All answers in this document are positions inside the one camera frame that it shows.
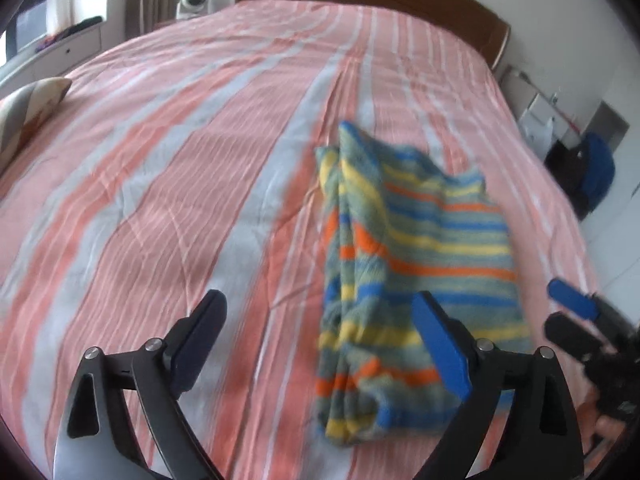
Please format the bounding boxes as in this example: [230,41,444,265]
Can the black bag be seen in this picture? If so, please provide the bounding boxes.
[544,141,592,218]

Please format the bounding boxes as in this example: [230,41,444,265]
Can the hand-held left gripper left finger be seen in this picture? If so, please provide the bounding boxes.
[52,289,227,480]

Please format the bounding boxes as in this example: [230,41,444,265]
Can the striped pillow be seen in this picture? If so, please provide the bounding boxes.
[0,76,73,173]

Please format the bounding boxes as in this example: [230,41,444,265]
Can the person's right hand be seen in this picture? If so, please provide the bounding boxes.
[579,392,632,458]

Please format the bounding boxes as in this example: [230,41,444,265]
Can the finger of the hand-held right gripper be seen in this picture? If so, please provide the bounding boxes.
[547,278,632,333]
[544,312,608,363]

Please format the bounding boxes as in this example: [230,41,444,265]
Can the multicolour striped knit sweater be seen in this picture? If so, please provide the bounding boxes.
[314,121,534,448]

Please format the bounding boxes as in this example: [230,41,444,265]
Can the white security camera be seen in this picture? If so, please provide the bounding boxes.
[176,0,212,20]

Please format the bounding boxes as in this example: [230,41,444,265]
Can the blue backpack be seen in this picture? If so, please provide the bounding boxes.
[579,131,617,213]

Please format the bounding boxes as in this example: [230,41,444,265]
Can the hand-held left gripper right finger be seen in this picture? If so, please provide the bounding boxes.
[411,290,585,480]

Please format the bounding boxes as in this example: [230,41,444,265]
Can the pink white striped bedspread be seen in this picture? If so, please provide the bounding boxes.
[0,0,608,480]

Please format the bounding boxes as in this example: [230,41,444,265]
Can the white drawer cabinet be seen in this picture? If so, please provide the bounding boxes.
[0,22,104,91]

